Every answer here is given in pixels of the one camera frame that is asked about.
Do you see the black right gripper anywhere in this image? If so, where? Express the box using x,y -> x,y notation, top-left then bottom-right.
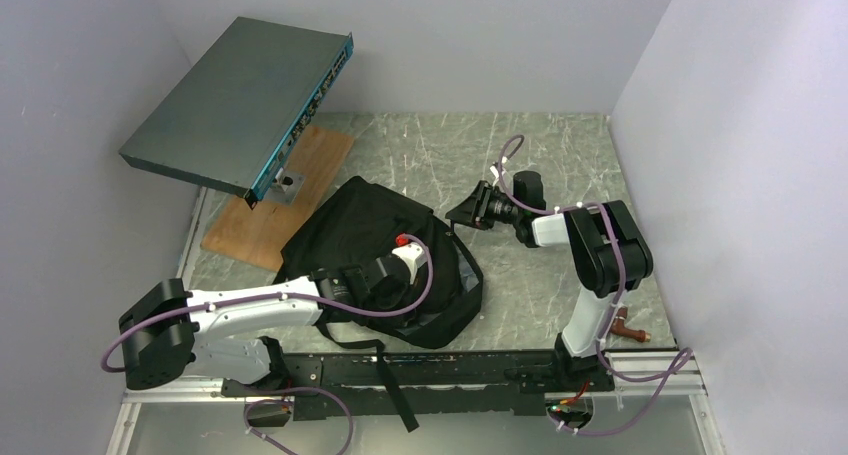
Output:
445,181 -> 522,231

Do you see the black student backpack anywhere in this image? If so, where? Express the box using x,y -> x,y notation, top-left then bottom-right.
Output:
272,176 -> 485,433

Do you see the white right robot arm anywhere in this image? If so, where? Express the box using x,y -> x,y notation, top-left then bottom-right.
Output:
446,170 -> 653,390

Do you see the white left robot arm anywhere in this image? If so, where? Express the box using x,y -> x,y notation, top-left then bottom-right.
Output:
101,244 -> 433,395

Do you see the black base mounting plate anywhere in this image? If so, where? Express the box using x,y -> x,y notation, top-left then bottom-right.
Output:
221,349 -> 616,421

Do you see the brown wooden board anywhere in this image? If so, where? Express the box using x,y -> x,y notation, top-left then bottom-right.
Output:
201,125 -> 354,272

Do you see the brown wooden faucet toy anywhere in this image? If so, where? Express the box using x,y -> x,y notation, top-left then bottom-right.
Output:
609,306 -> 652,343

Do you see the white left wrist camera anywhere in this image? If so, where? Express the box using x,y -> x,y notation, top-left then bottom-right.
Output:
391,234 -> 426,284

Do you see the grey metal stand bracket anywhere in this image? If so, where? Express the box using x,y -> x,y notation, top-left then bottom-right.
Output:
263,169 -> 306,205

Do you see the grey network switch box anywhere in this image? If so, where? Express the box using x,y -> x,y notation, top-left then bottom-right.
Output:
119,17 -> 354,207

